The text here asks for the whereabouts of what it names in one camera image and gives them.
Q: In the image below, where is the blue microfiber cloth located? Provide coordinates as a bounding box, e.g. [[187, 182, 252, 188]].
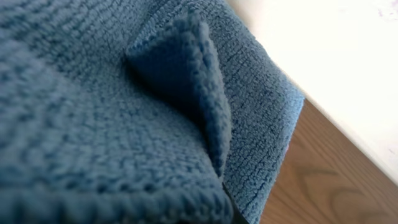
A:
[[1, 0, 303, 223]]

